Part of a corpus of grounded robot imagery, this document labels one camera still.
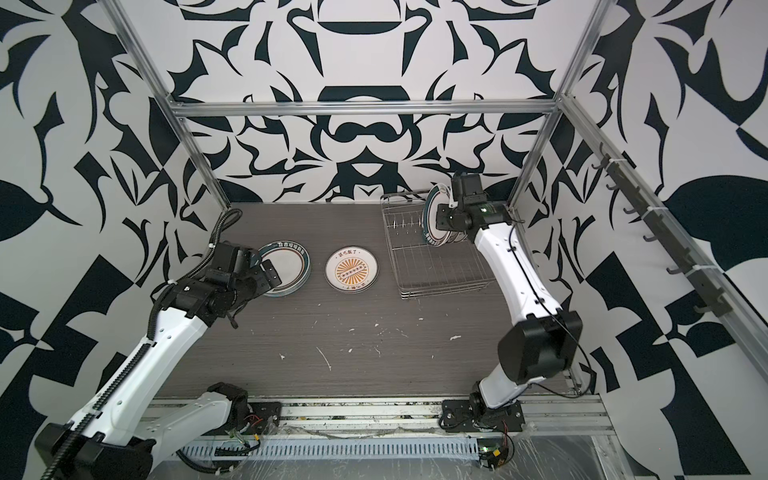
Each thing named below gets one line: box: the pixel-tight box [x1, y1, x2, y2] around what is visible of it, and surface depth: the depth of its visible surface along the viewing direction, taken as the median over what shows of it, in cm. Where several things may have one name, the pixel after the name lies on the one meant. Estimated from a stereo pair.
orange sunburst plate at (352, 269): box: [325, 246, 379, 294], surface depth 101 cm
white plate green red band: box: [258, 241, 311, 298], surface depth 101 cm
